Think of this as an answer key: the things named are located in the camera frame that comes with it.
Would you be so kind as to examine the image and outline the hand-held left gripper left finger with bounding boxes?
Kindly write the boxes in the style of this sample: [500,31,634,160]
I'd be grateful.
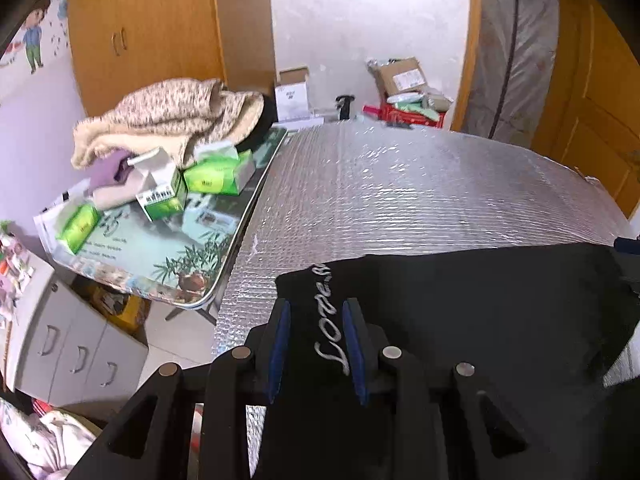
[65,297,292,480]

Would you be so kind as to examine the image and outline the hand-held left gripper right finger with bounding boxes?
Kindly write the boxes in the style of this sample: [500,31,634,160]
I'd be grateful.
[341,297,576,480]

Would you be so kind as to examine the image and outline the black pants with silver embroidery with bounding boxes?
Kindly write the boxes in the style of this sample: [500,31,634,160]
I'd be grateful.
[250,242,640,480]

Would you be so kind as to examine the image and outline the wooden door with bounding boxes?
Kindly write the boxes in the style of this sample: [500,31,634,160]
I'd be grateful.
[530,0,640,221]

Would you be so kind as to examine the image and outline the yellow box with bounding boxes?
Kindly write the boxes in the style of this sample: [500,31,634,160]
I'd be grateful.
[75,280,151,333]

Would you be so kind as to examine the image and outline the printed folding table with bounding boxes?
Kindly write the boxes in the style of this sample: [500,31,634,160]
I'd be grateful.
[34,127,290,328]

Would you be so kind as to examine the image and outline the silver foil mat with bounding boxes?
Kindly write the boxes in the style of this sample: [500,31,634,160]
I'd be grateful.
[190,122,640,480]

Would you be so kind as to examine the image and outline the green tissue pack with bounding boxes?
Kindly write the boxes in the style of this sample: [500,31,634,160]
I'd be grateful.
[55,202,102,256]
[182,142,257,197]

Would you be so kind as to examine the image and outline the green white carton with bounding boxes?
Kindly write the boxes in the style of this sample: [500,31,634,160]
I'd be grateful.
[127,147,190,222]

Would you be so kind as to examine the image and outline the grey drawer cabinet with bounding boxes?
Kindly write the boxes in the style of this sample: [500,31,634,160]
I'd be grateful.
[0,255,151,408]

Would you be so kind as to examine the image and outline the plastic wrapped mattress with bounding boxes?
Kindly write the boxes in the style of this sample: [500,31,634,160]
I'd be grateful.
[460,0,561,150]

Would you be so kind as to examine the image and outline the pale pink cloth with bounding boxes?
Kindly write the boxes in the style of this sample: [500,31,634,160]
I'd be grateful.
[90,180,148,211]

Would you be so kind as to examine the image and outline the black hat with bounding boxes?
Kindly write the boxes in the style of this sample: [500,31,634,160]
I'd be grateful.
[235,95,278,153]

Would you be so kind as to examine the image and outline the red crate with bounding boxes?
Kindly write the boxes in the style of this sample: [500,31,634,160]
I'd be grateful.
[362,100,448,130]

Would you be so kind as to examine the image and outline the purple cloth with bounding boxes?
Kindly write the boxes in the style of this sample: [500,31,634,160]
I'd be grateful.
[89,152,132,187]

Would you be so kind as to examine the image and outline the white cardboard box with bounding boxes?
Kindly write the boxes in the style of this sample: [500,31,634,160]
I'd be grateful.
[273,66,312,125]

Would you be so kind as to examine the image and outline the pale green bag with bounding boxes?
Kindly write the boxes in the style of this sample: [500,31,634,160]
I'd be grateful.
[395,100,441,116]

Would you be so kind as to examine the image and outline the white pink quilt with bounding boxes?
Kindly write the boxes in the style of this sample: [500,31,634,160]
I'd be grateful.
[0,397,103,480]

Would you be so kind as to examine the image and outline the beige floral fleece blanket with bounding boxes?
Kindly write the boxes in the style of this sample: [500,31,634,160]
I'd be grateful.
[70,77,266,171]

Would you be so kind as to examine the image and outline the pile of small packets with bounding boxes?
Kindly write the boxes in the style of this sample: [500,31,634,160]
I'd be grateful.
[0,220,36,331]

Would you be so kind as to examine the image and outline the brown cardboard parcel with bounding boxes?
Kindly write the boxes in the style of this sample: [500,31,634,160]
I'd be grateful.
[372,56,431,98]

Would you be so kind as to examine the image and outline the wooden wardrobe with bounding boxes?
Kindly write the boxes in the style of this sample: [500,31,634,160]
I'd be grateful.
[67,0,276,118]

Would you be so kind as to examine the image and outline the wooden door frame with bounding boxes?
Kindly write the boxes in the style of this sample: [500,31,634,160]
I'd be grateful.
[450,0,483,133]

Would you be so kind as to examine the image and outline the cartoon children wall sticker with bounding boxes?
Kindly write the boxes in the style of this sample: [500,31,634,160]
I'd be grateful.
[0,0,71,76]

